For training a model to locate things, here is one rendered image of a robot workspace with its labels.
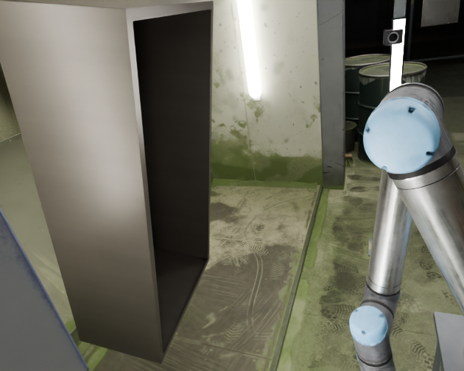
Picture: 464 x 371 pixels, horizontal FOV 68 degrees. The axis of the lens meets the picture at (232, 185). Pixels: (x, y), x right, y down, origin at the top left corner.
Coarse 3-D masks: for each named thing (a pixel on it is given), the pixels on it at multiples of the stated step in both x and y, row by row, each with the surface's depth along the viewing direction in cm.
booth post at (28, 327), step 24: (0, 216) 21; (0, 240) 21; (0, 264) 21; (24, 264) 22; (0, 288) 21; (24, 288) 23; (0, 312) 21; (24, 312) 23; (48, 312) 24; (0, 336) 21; (24, 336) 23; (48, 336) 24; (0, 360) 21; (24, 360) 23; (48, 360) 24; (72, 360) 26
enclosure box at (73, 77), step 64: (0, 0) 74; (64, 0) 82; (128, 0) 96; (192, 0) 115; (64, 64) 78; (128, 64) 74; (192, 64) 132; (64, 128) 87; (128, 128) 82; (192, 128) 145; (64, 192) 98; (128, 192) 92; (192, 192) 161; (64, 256) 112; (128, 256) 104; (192, 256) 181; (128, 320) 121
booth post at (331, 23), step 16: (320, 0) 243; (336, 0) 240; (320, 16) 248; (336, 16) 245; (320, 32) 253; (336, 32) 250; (320, 48) 258; (336, 48) 255; (320, 64) 264; (336, 64) 260; (320, 80) 270; (336, 80) 266; (320, 96) 276; (336, 96) 272; (320, 112) 282; (336, 112) 277; (336, 128) 284; (336, 144) 291; (336, 160) 298; (336, 176) 305
